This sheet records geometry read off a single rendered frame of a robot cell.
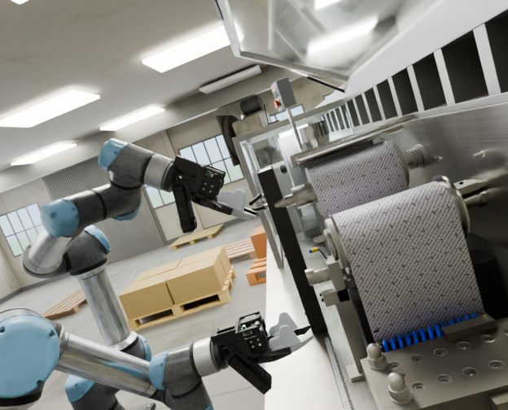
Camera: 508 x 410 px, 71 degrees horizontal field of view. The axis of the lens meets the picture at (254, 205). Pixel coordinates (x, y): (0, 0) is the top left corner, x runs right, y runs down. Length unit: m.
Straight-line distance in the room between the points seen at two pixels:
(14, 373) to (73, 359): 0.20
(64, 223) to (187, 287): 3.48
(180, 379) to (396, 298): 0.49
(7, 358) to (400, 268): 0.72
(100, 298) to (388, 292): 0.86
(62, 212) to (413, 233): 0.71
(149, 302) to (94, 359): 3.51
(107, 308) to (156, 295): 3.10
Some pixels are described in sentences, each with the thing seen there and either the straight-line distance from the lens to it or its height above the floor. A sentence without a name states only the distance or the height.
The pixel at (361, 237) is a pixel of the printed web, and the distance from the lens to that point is 0.76.
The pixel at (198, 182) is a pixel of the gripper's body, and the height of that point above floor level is 1.48.
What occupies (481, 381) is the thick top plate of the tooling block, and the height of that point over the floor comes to 1.03.
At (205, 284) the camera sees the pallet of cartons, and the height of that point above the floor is 0.28.
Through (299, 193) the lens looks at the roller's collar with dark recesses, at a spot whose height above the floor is 1.35.
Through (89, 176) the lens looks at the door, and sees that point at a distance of 9.89.
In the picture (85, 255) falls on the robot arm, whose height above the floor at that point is 1.38.
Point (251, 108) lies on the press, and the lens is 7.80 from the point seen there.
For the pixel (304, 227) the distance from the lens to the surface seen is 1.80.
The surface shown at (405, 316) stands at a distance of 0.85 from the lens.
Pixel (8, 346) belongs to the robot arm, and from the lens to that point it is 0.71.
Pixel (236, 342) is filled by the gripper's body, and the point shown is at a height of 1.13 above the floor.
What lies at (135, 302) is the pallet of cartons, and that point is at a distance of 4.47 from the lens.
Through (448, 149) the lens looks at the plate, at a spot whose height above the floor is 1.36.
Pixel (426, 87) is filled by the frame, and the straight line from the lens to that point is 1.05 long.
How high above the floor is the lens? 1.50
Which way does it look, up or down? 8 degrees down
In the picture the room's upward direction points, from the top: 20 degrees counter-clockwise
